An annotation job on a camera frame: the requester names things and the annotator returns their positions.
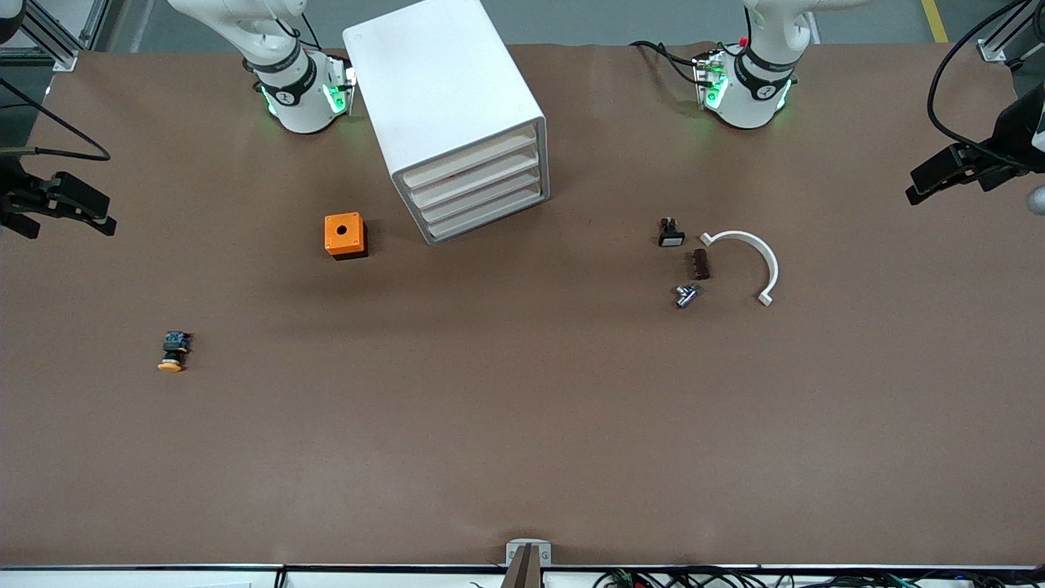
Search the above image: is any aluminium frame profile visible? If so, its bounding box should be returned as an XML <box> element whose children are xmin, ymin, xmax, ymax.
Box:
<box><xmin>16</xmin><ymin>0</ymin><xmax>107</xmax><ymax>73</ymax></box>
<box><xmin>976</xmin><ymin>0</ymin><xmax>1045</xmax><ymax>70</ymax></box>

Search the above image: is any white table edge rail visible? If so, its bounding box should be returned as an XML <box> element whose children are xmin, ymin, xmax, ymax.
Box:
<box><xmin>0</xmin><ymin>565</ymin><xmax>1045</xmax><ymax>588</ymax></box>

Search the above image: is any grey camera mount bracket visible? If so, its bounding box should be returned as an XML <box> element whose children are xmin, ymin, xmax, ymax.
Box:
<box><xmin>502</xmin><ymin>539</ymin><xmax>553</xmax><ymax>588</ymax></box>

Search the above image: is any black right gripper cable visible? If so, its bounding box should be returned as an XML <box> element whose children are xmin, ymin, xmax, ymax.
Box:
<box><xmin>0</xmin><ymin>78</ymin><xmax>113</xmax><ymax>162</ymax></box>

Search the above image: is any tangled cable bundle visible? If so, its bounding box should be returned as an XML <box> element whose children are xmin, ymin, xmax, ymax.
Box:
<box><xmin>596</xmin><ymin>568</ymin><xmax>1045</xmax><ymax>588</ymax></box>

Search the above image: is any yellow push button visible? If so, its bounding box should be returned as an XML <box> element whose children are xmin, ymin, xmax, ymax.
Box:
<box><xmin>157</xmin><ymin>330</ymin><xmax>193</xmax><ymax>373</ymax></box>

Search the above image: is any orange box with hole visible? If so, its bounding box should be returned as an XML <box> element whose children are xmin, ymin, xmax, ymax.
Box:
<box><xmin>324</xmin><ymin>212</ymin><xmax>368</xmax><ymax>261</ymax></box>

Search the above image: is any white curved plastic bracket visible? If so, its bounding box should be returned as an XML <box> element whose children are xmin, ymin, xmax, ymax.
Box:
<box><xmin>700</xmin><ymin>230</ymin><xmax>780</xmax><ymax>307</ymax></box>

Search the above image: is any black arm base cable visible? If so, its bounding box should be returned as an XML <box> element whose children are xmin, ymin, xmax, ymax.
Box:
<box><xmin>629</xmin><ymin>41</ymin><xmax>703</xmax><ymax>87</ymax></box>

